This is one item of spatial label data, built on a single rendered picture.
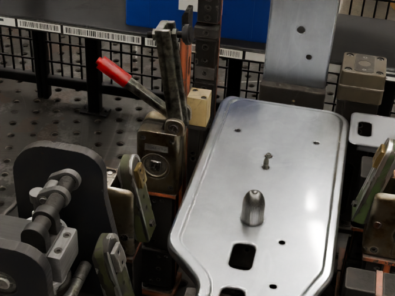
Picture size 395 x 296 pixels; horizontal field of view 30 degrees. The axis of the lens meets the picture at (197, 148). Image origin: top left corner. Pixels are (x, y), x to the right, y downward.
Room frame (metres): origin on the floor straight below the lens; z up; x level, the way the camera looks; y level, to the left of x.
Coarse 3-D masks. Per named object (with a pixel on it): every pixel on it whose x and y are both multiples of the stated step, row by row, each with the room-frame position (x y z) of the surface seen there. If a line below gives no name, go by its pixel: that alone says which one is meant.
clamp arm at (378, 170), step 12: (384, 144) 0.84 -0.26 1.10; (384, 156) 0.81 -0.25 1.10; (372, 168) 0.84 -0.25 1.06; (384, 168) 0.81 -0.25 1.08; (372, 180) 0.81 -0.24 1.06; (384, 180) 0.81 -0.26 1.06; (360, 192) 0.84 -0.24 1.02; (372, 192) 0.81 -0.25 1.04; (360, 204) 0.81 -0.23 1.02; (360, 216) 0.81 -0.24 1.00
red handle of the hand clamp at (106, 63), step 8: (104, 56) 0.97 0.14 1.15; (104, 64) 0.96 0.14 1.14; (112, 64) 0.96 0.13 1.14; (104, 72) 0.95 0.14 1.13; (112, 72) 0.95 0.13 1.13; (120, 72) 0.95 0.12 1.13; (120, 80) 0.95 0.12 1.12; (128, 80) 0.95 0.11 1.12; (128, 88) 0.95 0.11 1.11; (136, 88) 0.95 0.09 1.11; (144, 88) 0.96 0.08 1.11; (144, 96) 0.94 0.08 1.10; (152, 96) 0.95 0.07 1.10; (152, 104) 0.94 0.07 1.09; (160, 104) 0.94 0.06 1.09; (160, 112) 0.94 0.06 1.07
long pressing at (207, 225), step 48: (240, 144) 0.97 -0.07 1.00; (288, 144) 0.98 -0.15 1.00; (336, 144) 0.99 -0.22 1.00; (192, 192) 0.84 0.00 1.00; (240, 192) 0.85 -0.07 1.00; (288, 192) 0.86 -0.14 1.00; (336, 192) 0.87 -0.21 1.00; (192, 240) 0.74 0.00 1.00; (240, 240) 0.74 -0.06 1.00; (288, 240) 0.75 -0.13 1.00; (336, 240) 0.76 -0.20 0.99; (240, 288) 0.66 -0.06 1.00; (288, 288) 0.66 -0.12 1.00
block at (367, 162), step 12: (360, 168) 0.96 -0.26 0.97; (360, 180) 0.93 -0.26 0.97; (360, 228) 0.92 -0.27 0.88; (348, 240) 0.98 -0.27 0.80; (360, 240) 0.93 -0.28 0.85; (348, 252) 0.95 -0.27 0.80; (360, 252) 0.93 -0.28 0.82; (348, 264) 0.93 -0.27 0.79; (360, 264) 0.92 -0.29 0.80; (336, 276) 0.99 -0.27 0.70; (336, 288) 0.95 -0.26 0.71
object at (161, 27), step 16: (160, 32) 0.93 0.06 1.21; (176, 32) 0.94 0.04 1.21; (192, 32) 0.94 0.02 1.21; (160, 48) 0.93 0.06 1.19; (176, 48) 0.95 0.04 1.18; (160, 64) 0.93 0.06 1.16; (176, 64) 0.95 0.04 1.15; (176, 80) 0.93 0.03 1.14; (176, 96) 0.92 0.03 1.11; (176, 112) 0.92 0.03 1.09
